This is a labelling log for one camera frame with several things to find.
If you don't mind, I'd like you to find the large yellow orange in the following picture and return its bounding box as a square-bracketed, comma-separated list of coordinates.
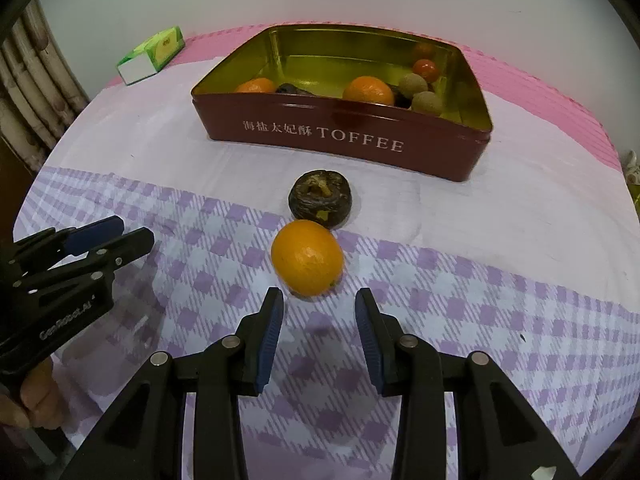
[270, 220, 344, 297]

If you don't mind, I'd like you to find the dark mangosteen back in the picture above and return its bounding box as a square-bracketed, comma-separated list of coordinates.
[288, 169, 352, 230]

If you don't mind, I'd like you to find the dark mangosteen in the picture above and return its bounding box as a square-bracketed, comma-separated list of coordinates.
[392, 87, 412, 110]
[276, 84, 314, 96]
[288, 169, 352, 230]

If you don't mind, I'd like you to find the small orange mandarin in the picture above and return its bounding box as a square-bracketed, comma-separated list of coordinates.
[234, 77, 278, 94]

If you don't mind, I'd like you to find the brown longan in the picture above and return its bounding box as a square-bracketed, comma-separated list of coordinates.
[411, 90, 444, 117]
[398, 73, 430, 99]

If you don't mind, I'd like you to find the red cherry tomato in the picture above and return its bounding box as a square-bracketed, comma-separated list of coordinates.
[412, 58, 440, 84]

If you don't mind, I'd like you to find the person left hand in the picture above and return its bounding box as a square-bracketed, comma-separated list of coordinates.
[0, 358, 66, 429]

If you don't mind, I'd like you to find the rattan chair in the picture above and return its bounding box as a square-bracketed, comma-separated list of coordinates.
[0, 0, 89, 174]

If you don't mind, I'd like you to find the pink purple checked tablecloth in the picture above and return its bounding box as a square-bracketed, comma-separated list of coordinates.
[14, 27, 639, 479]

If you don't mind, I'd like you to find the green tissue box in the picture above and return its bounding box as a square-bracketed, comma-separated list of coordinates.
[116, 26, 186, 86]

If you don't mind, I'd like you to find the clutter beside table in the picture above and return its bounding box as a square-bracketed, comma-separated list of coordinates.
[623, 150, 640, 202]

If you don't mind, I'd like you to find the red toffee tin box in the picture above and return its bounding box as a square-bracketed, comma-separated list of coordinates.
[191, 24, 494, 181]

